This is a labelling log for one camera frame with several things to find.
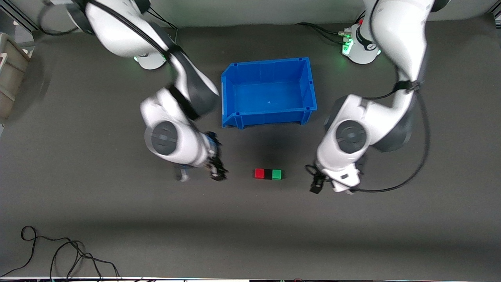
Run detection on black right arm base cables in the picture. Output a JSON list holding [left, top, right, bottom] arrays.
[[146, 8, 179, 43]]

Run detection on black arm base cables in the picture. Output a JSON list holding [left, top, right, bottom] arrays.
[[295, 9, 366, 46], [146, 8, 179, 43]]

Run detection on thin black tangled cable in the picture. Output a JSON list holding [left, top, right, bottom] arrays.
[[0, 226, 120, 281]]

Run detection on aluminium frame profile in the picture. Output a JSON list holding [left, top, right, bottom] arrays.
[[0, 7, 38, 36]]

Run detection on blue plastic storage bin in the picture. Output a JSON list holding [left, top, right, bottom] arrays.
[[221, 57, 318, 130]]

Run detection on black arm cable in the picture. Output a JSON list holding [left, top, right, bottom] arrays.
[[348, 0, 432, 193], [37, 0, 200, 122]]

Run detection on black left arm base cables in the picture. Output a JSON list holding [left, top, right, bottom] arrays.
[[295, 9, 366, 46]]

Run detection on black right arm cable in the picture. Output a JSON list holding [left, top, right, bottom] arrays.
[[37, 0, 200, 122]]

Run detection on grey plastic crate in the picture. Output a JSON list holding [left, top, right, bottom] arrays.
[[0, 33, 32, 125]]

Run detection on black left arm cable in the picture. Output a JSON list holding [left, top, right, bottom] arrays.
[[348, 0, 432, 193]]

